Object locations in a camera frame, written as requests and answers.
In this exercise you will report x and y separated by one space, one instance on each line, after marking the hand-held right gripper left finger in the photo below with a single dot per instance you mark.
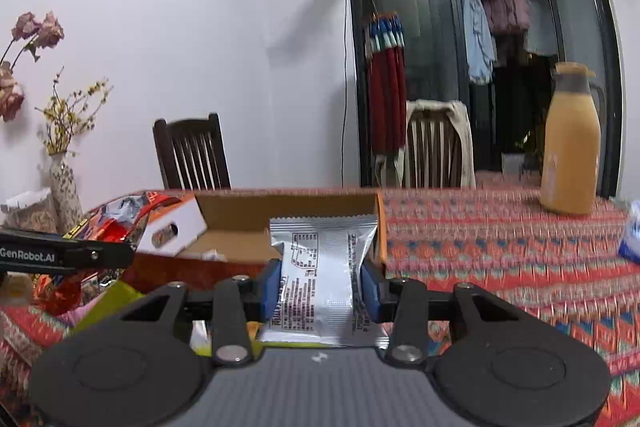
272 287

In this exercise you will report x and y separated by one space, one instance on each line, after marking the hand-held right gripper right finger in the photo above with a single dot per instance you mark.
367 292

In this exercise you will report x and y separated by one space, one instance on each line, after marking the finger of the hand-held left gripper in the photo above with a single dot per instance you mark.
60 254

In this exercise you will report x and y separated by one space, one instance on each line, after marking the silver snack packet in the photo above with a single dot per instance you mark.
325 267

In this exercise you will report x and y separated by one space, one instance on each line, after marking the red snack packet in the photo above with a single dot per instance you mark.
110 217

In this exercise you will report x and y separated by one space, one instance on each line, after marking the pink snack packet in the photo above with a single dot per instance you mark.
75 316

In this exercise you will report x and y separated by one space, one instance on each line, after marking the orange cardboard box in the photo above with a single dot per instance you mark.
235 217

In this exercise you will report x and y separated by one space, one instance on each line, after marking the floral ceramic vase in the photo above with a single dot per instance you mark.
65 197

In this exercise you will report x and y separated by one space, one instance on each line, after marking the small white snack packet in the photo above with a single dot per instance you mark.
210 255

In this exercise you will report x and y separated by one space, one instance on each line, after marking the red patterned tablecloth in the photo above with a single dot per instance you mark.
475 247

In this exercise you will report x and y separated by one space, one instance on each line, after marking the yellow flower branches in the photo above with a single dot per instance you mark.
70 112

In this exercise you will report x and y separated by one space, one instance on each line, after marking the dark wooden chair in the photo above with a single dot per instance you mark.
190 152

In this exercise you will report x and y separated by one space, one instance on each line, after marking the dark sliding glass door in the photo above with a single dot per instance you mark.
357 107

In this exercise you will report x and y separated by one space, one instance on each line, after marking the white bucket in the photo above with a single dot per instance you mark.
512 162

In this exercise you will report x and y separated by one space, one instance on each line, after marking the red hanging tassels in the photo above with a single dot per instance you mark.
387 97

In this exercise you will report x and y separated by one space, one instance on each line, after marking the pink artificial flowers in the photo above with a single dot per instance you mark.
42 29

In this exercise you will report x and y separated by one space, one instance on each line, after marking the yellow thermos jug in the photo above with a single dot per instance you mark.
570 147

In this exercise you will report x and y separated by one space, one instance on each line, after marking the blue white tissue pack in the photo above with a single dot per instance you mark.
631 237

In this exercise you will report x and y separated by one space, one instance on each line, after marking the light blue hanging shirt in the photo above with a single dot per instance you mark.
475 32

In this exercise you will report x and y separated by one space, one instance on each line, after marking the white hanging garment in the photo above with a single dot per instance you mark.
540 32

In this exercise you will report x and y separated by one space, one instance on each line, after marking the pink hanging garments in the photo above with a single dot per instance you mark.
507 7

